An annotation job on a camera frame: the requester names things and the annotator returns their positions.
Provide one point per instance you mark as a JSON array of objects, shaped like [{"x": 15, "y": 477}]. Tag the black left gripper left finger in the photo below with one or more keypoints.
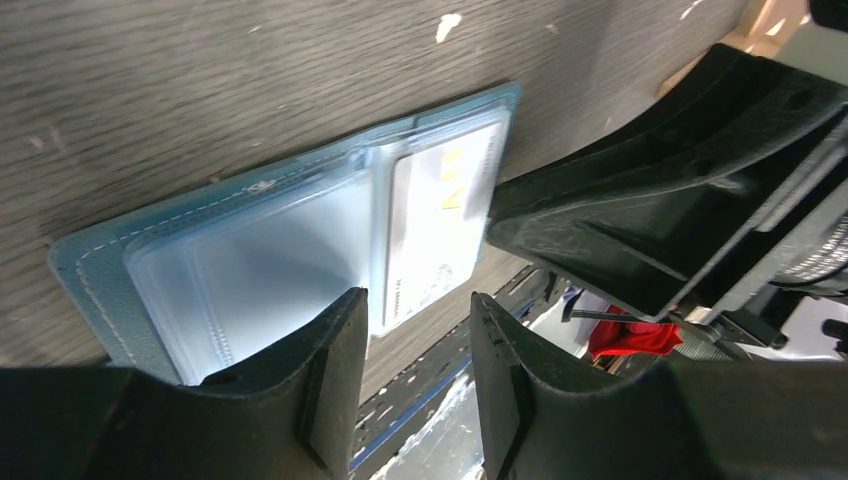
[{"x": 287, "y": 412}]

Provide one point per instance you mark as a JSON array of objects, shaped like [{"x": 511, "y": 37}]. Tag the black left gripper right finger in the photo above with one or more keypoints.
[{"x": 544, "y": 414}]

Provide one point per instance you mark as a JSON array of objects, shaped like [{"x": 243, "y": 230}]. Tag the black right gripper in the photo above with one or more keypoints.
[{"x": 719, "y": 208}]

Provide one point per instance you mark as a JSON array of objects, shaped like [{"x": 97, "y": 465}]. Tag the blue card holder wallet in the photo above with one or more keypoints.
[{"x": 192, "y": 285}]

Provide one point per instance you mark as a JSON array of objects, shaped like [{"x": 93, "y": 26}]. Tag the wooden frame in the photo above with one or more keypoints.
[{"x": 765, "y": 26}]

